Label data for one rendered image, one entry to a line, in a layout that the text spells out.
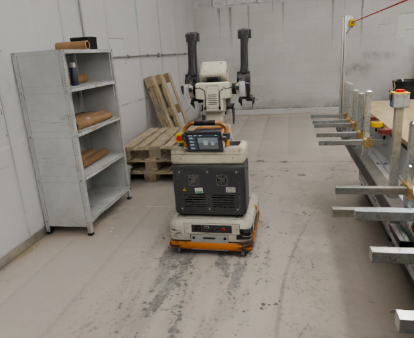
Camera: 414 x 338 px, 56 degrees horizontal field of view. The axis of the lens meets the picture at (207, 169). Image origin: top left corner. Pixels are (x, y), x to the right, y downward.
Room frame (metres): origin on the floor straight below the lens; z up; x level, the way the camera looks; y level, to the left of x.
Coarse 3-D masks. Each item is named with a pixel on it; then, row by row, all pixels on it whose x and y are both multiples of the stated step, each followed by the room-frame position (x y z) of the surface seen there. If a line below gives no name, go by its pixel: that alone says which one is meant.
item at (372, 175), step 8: (336, 128) 3.81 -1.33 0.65; (344, 128) 3.49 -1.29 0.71; (352, 152) 2.79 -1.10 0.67; (360, 152) 2.66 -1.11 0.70; (360, 160) 2.48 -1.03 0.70; (368, 160) 2.45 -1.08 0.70; (360, 168) 2.45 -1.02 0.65; (368, 168) 2.28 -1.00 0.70; (376, 168) 2.27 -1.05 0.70; (368, 176) 2.19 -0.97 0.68; (376, 176) 2.12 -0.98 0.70; (384, 176) 2.11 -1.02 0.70; (368, 184) 2.18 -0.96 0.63; (376, 184) 1.99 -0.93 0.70; (384, 184) 1.98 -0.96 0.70; (384, 200) 1.80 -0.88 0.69; (392, 200) 1.76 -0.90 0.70; (400, 200) 1.75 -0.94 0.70; (408, 232) 1.42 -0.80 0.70
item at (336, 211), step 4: (332, 208) 1.34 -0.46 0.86; (336, 208) 1.34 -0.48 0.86; (340, 208) 1.34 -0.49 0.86; (344, 208) 1.34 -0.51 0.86; (348, 208) 1.33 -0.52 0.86; (352, 208) 1.33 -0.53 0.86; (388, 208) 1.31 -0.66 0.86; (392, 208) 1.31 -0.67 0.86; (396, 208) 1.30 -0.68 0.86; (400, 208) 1.30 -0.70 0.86; (404, 208) 1.30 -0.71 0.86; (408, 208) 1.30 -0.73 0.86; (412, 208) 1.30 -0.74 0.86; (332, 212) 1.33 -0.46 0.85; (336, 212) 1.33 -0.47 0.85; (340, 212) 1.33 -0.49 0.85; (344, 212) 1.32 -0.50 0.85; (348, 212) 1.32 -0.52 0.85; (352, 212) 1.32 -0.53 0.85; (332, 216) 1.33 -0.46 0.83; (336, 216) 1.33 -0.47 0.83; (340, 216) 1.33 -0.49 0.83; (344, 216) 1.32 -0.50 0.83; (348, 216) 1.32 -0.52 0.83; (352, 216) 1.32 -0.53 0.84
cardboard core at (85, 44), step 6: (60, 42) 3.67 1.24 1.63; (66, 42) 3.65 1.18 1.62; (72, 42) 3.63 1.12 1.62; (78, 42) 3.61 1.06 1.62; (84, 42) 3.60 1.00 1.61; (60, 48) 3.64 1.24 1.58; (66, 48) 3.63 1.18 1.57; (72, 48) 3.62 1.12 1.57; (78, 48) 3.61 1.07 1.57; (84, 48) 3.60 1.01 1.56
